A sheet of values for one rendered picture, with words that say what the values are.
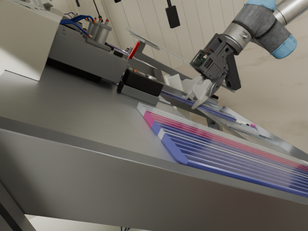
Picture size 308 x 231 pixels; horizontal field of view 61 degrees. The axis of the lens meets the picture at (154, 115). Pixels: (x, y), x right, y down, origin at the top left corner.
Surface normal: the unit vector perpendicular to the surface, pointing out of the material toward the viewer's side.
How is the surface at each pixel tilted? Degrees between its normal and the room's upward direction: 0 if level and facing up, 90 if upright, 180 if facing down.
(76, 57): 90
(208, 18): 90
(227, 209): 90
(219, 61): 90
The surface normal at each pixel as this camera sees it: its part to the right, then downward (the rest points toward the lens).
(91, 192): 0.30, 0.35
